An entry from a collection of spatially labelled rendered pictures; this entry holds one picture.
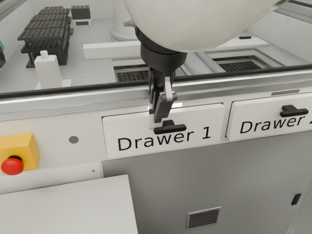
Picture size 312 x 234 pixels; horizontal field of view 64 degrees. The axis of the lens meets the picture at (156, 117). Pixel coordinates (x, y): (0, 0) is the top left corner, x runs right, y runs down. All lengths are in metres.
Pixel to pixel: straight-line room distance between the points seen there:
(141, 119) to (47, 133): 0.21
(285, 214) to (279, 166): 0.30
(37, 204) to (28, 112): 0.21
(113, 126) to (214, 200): 0.46
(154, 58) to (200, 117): 0.27
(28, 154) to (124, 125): 0.21
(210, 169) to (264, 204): 0.33
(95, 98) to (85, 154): 0.16
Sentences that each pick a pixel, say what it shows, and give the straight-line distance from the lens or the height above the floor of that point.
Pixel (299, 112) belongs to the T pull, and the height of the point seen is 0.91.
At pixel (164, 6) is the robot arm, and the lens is 0.17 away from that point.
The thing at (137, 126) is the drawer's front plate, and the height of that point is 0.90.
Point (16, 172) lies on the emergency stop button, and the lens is 0.58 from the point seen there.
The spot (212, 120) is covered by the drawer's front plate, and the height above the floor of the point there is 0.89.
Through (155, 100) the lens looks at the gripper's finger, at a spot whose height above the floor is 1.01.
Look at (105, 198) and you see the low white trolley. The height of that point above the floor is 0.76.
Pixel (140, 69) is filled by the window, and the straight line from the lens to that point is 0.55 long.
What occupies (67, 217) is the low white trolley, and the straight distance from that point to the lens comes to 0.61.
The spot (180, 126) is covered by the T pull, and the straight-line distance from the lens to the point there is 0.56.
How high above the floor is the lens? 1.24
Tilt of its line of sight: 33 degrees down
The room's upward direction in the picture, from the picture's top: straight up
